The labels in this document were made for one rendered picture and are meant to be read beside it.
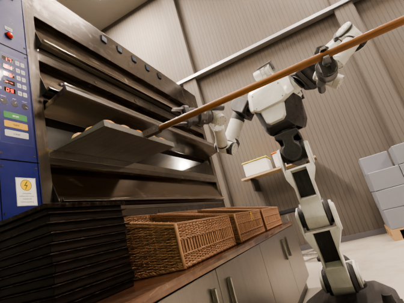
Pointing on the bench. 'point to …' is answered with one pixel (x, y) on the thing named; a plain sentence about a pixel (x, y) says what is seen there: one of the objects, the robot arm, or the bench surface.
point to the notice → (26, 192)
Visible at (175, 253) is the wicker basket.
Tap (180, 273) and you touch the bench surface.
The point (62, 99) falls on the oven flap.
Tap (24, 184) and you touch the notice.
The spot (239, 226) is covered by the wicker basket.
